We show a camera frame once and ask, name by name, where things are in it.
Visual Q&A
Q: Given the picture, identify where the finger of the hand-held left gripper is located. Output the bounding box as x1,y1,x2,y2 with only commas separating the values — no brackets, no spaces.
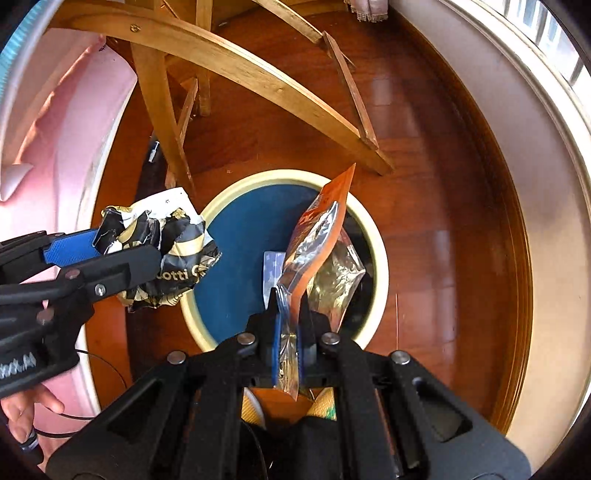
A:
0,230,107,283
0,244,163,319

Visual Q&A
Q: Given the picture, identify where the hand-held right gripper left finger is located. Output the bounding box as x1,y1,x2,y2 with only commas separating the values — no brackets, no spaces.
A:
46,286,284,480

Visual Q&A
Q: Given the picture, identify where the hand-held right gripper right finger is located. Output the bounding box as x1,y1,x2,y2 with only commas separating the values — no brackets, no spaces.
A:
298,295,532,480

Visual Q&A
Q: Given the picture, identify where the black gold wrapper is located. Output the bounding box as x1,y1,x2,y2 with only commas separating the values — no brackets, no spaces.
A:
95,187,222,313

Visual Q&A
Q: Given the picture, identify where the orange foil snack bag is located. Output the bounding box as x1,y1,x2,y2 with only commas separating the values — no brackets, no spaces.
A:
276,162,366,400

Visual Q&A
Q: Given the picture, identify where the cream-rimmed trash bin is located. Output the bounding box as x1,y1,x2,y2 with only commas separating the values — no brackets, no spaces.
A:
179,170,389,352

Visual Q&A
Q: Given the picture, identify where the person's left hand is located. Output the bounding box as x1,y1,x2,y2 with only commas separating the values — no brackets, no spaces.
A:
0,383,65,455

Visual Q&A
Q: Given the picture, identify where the pink upholstered chair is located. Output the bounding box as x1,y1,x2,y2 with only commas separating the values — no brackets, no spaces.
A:
0,39,139,435

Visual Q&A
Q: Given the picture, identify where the pink fringed curtain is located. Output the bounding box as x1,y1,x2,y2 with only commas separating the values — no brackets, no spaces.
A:
344,0,391,23

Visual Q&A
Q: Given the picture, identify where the thin black cable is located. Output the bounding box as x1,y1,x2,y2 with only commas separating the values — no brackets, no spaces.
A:
34,350,132,437

